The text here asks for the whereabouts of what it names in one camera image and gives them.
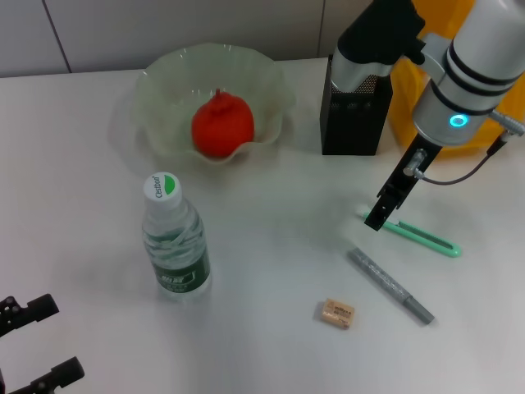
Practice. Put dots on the black mesh pen holder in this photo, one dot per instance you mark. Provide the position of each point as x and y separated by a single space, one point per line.
352 131

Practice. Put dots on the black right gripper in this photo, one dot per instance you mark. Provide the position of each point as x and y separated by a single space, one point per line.
410 176

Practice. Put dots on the yellow plastic bin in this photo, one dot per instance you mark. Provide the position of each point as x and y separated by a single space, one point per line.
402 123

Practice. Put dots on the mint green utility knife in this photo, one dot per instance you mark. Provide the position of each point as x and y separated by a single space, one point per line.
426 240

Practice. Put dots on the clear green-label water bottle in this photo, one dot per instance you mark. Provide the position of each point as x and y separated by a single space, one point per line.
176 246

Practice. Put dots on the green glass fruit bowl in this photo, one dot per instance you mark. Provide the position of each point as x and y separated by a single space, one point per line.
172 102

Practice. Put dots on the grey marker pen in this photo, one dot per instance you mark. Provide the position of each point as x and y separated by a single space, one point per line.
381 279

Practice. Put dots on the red-orange orange fruit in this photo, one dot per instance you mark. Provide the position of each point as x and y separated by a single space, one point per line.
223 127

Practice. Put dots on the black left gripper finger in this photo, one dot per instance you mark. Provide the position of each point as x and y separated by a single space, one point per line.
37 310
61 373

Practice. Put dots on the small beige eraser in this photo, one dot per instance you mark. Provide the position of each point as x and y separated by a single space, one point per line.
336 312

